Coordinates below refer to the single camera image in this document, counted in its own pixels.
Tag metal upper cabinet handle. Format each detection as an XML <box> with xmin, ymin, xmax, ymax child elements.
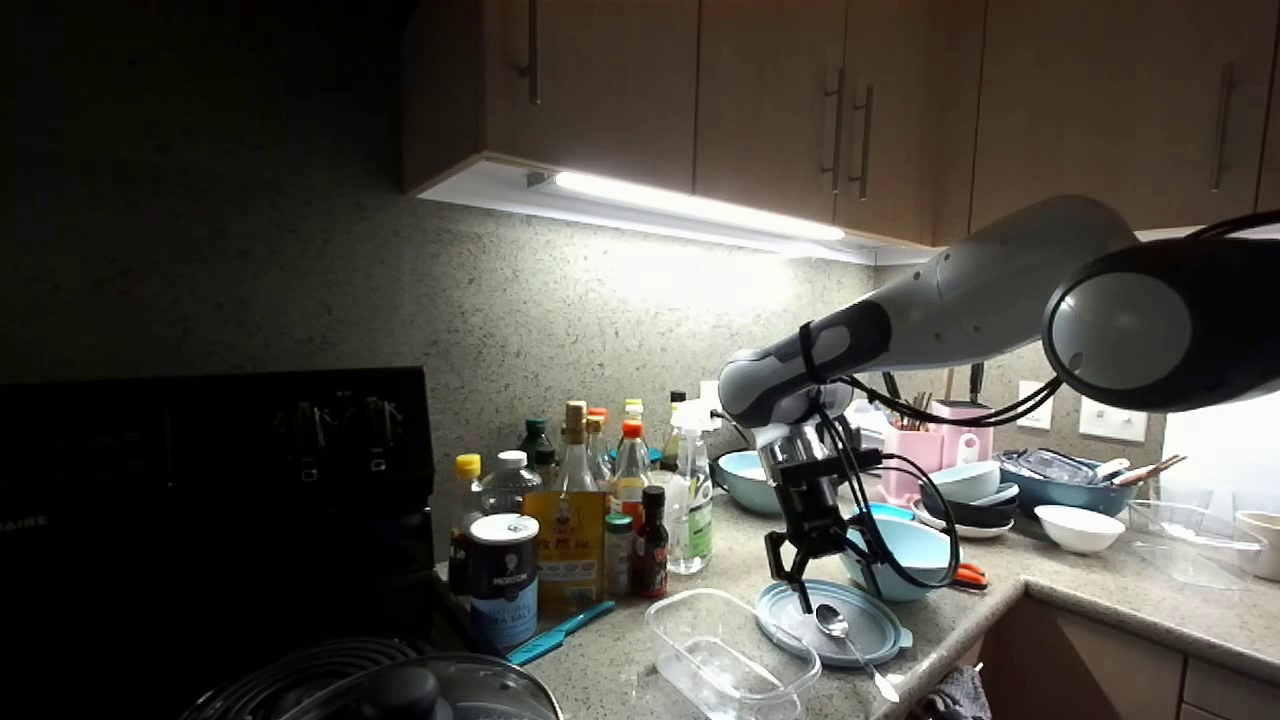
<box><xmin>847</xmin><ymin>82</ymin><xmax>880</xmax><ymax>203</ymax></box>
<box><xmin>1207</xmin><ymin>57</ymin><xmax>1241</xmax><ymax>193</ymax></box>
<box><xmin>819</xmin><ymin>64</ymin><xmax>854</xmax><ymax>193</ymax></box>
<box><xmin>514</xmin><ymin>0</ymin><xmax>543</xmax><ymax>110</ymax></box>

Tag pale blue stacked bowl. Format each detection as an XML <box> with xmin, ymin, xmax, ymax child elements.
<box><xmin>915</xmin><ymin>462</ymin><xmax>1005</xmax><ymax>509</ymax></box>

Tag white cutting board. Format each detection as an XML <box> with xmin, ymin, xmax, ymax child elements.
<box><xmin>1162</xmin><ymin>394</ymin><xmax>1280</xmax><ymax>520</ymax></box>

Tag large clear glass dish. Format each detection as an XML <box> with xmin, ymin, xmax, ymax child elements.
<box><xmin>1125</xmin><ymin>493</ymin><xmax>1265</xmax><ymax>594</ymax></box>

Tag wooden cabinet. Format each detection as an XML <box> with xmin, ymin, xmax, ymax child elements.
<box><xmin>398</xmin><ymin>0</ymin><xmax>1280</xmax><ymax>251</ymax></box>
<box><xmin>978</xmin><ymin>588</ymin><xmax>1280</xmax><ymax>720</ymax></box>

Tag white cap bottle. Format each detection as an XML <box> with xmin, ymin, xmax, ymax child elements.
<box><xmin>484</xmin><ymin>443</ymin><xmax>543</xmax><ymax>520</ymax></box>

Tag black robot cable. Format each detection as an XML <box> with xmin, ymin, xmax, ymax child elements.
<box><xmin>798</xmin><ymin>316</ymin><xmax>1073</xmax><ymax>594</ymax></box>

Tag dark jar white lid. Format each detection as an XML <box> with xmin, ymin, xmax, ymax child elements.
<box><xmin>464</xmin><ymin>509</ymin><xmax>543</xmax><ymax>603</ymax></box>

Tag orange handled scissors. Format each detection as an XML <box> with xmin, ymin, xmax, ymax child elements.
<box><xmin>944</xmin><ymin>558</ymin><xmax>998</xmax><ymax>597</ymax></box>

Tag orange cap bottle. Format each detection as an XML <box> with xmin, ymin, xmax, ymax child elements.
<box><xmin>580</xmin><ymin>406</ymin><xmax>621</xmax><ymax>493</ymax></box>

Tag under cabinet light strip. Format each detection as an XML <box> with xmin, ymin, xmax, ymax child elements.
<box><xmin>417</xmin><ymin>153</ymin><xmax>884</xmax><ymax>265</ymax></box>

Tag white light switch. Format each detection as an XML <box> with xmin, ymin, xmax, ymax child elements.
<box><xmin>1014</xmin><ymin>386</ymin><xmax>1060</xmax><ymax>435</ymax></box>

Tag blue baking dish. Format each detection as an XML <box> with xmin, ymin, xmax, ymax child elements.
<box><xmin>998</xmin><ymin>443</ymin><xmax>1144</xmax><ymax>520</ymax></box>

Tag utensils in baking dish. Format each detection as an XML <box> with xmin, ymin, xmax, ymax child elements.
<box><xmin>1093</xmin><ymin>452</ymin><xmax>1194</xmax><ymax>493</ymax></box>

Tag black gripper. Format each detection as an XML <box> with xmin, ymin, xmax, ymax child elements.
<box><xmin>760</xmin><ymin>455</ymin><xmax>861</xmax><ymax>621</ymax></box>

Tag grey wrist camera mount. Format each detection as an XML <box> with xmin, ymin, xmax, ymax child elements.
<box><xmin>756</xmin><ymin>421</ymin><xmax>861</xmax><ymax>474</ymax></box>

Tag large light blue bowl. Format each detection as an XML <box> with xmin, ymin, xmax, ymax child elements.
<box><xmin>843</xmin><ymin>505</ymin><xmax>968</xmax><ymax>609</ymax></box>

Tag dark stacked bowl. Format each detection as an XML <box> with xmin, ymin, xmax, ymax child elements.
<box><xmin>920</xmin><ymin>482</ymin><xmax>1024</xmax><ymax>533</ymax></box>

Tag white wall outlet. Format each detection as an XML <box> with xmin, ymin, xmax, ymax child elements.
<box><xmin>1073</xmin><ymin>394</ymin><xmax>1158</xmax><ymax>448</ymax></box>

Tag turquoise utensil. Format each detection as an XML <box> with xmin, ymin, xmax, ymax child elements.
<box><xmin>503</xmin><ymin>597</ymin><xmax>624</xmax><ymax>673</ymax></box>

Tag pink box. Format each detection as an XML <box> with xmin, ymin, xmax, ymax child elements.
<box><xmin>931</xmin><ymin>396</ymin><xmax>1000</xmax><ymax>474</ymax></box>

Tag black stove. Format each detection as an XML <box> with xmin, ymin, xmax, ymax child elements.
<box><xmin>0</xmin><ymin>366</ymin><xmax>441</xmax><ymax>673</ymax></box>

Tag small green lid jar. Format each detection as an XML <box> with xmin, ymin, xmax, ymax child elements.
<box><xmin>598</xmin><ymin>509</ymin><xmax>640</xmax><ymax>603</ymax></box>

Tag red cap sauce bottle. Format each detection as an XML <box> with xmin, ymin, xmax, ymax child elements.
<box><xmin>608</xmin><ymin>418</ymin><xmax>656</xmax><ymax>525</ymax></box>

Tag wooden upper cabinet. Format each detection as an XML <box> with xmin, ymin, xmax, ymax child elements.
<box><xmin>398</xmin><ymin>0</ymin><xmax>1280</xmax><ymax>251</ymax></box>

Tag white plate under bowls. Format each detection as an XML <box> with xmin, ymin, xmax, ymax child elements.
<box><xmin>951</xmin><ymin>509</ymin><xmax>1020</xmax><ymax>545</ymax></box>

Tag yellow oil bottle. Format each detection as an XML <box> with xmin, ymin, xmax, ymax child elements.
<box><xmin>522</xmin><ymin>396</ymin><xmax>614</xmax><ymax>621</ymax></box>

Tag clear glass rectangular container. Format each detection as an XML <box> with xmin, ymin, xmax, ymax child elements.
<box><xmin>645</xmin><ymin>583</ymin><xmax>823</xmax><ymax>720</ymax></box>

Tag small white bowl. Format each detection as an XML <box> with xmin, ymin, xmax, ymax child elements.
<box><xmin>1031</xmin><ymin>499</ymin><xmax>1130</xmax><ymax>559</ymax></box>

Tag dark green bottle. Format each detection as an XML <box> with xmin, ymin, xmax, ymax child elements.
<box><xmin>516</xmin><ymin>418</ymin><xmax>559</xmax><ymax>482</ymax></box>

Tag clear bottle green label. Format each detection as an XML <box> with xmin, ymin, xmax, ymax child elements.
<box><xmin>664</xmin><ymin>388</ymin><xmax>720</xmax><ymax>579</ymax></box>

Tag pink utensil holder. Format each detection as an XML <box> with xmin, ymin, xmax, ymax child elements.
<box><xmin>884</xmin><ymin>421</ymin><xmax>948</xmax><ymax>509</ymax></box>

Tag blue jar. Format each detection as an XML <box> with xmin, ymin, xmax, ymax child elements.
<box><xmin>456</xmin><ymin>579</ymin><xmax>543</xmax><ymax>661</ymax></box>

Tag wooden lower cabinet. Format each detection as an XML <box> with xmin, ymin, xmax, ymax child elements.
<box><xmin>978</xmin><ymin>588</ymin><xmax>1280</xmax><ymax>720</ymax></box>

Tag yellow cap bottle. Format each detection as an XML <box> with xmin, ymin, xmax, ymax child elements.
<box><xmin>446</xmin><ymin>448</ymin><xmax>493</xmax><ymax>594</ymax></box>

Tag small dark soy bottle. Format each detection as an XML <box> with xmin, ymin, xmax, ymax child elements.
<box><xmin>627</xmin><ymin>482</ymin><xmax>678</xmax><ymax>603</ymax></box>

